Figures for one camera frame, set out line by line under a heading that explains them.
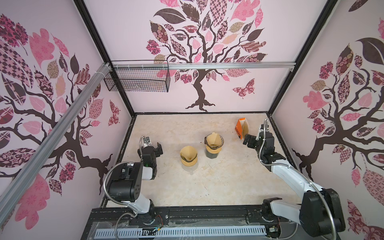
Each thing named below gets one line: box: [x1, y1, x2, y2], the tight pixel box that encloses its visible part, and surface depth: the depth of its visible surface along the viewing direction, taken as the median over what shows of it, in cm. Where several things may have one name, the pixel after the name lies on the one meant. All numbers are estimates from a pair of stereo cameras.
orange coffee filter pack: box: [234, 117, 249, 140], surface depth 105 cm
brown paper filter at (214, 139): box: [206, 132, 222, 146], surface depth 89 cm
